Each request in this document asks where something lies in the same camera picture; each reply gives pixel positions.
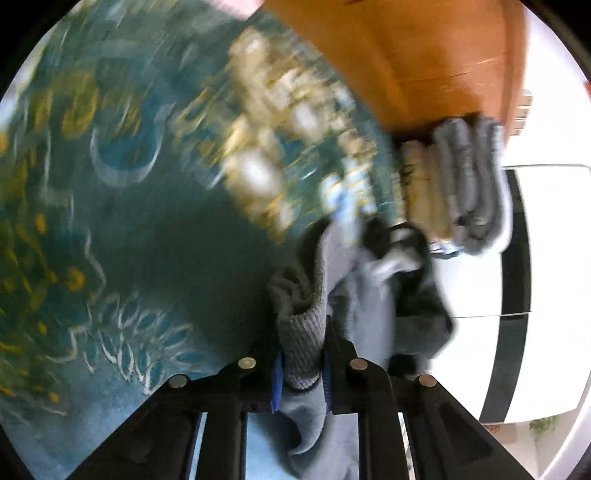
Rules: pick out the stack of folded beige towels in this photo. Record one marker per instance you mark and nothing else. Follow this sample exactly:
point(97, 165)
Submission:
point(422, 194)

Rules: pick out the folded grey quilt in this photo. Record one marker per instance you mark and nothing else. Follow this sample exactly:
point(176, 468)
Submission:
point(475, 184)

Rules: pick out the grey fleece sweater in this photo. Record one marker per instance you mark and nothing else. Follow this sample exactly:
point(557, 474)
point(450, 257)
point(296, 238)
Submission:
point(364, 314)

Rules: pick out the teal floral bed blanket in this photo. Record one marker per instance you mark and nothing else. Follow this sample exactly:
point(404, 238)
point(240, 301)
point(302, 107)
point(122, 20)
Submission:
point(152, 221)

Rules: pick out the carved wooden headboard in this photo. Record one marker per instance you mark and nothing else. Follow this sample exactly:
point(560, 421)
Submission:
point(415, 60)

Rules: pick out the green plant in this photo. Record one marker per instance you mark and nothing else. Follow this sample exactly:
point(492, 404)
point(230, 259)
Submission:
point(545, 424)

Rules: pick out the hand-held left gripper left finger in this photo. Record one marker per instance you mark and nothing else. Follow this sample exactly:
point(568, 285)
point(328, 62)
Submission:
point(277, 381)

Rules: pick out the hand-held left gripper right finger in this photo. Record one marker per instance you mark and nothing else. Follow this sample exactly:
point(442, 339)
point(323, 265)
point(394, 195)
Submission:
point(327, 381)

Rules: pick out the pink cloth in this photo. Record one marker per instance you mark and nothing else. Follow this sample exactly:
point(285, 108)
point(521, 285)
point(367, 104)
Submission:
point(238, 7)

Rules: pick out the dark green white-striped sweatshirt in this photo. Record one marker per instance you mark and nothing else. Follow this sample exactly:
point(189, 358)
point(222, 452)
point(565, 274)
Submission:
point(406, 240)

